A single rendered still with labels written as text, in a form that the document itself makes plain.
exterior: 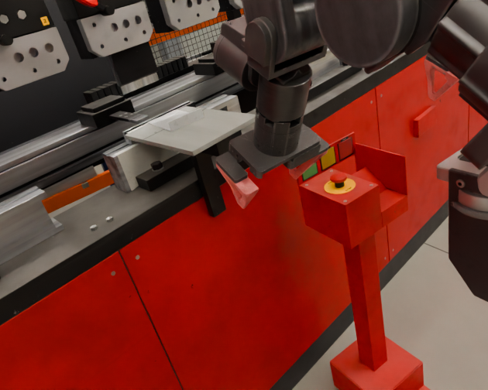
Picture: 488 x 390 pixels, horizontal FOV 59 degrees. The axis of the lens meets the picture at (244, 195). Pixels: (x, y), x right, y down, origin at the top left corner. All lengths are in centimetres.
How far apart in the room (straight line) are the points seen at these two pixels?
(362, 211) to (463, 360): 81
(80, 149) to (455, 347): 135
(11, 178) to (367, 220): 87
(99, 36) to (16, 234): 43
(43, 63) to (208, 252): 54
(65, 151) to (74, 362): 55
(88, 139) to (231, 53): 80
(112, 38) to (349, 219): 63
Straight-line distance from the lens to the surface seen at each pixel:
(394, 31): 31
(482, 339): 173
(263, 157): 52
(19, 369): 95
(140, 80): 105
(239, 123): 88
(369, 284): 122
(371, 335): 134
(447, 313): 180
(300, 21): 42
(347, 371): 147
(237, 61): 51
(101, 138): 127
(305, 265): 137
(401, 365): 148
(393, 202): 108
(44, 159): 122
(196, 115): 96
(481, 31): 30
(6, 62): 90
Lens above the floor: 128
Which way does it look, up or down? 28 degrees down
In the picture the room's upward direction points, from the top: 15 degrees counter-clockwise
